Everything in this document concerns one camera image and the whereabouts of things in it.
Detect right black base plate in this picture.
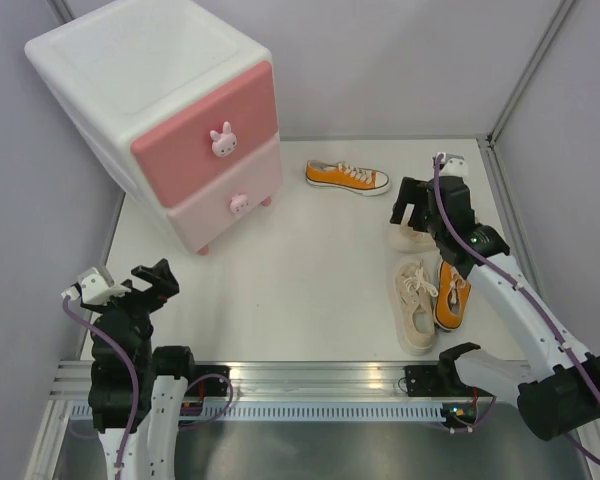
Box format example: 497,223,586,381
404,364,449,398

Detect white slotted cable duct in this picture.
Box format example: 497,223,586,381
68,402,446,422

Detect pink bunny drawer knob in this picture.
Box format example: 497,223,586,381
209,121,238,158

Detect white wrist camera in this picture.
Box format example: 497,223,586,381
433,152,469,179
61,266,131,305

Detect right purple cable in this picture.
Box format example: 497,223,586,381
432,154,600,471

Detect light pink drawer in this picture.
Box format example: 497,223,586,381
167,136,283,255

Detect cream sneaker with laces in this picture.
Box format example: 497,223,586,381
388,256,438,356

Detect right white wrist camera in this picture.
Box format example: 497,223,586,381
433,152,469,179

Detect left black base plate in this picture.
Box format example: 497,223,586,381
187,364,231,399

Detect white plastic shoe cabinet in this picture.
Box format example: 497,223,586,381
25,1,273,252

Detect orange sneaker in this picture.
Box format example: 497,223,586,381
434,260,471,332
305,160,391,197

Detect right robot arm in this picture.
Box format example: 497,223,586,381
390,176,600,441

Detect dark pink drawer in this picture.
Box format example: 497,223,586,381
131,61,278,208

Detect pink pig drawer knob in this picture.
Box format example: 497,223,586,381
229,193,250,218

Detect aluminium mounting rail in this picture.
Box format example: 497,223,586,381
49,360,536,399

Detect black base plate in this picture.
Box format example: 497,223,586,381
404,364,449,398
187,364,231,399

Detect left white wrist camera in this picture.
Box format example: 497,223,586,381
61,266,131,305

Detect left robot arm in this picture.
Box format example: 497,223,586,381
78,259,198,479

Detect aluminium corner frame post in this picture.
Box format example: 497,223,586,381
485,0,580,148

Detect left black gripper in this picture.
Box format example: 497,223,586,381
82,258,178,366

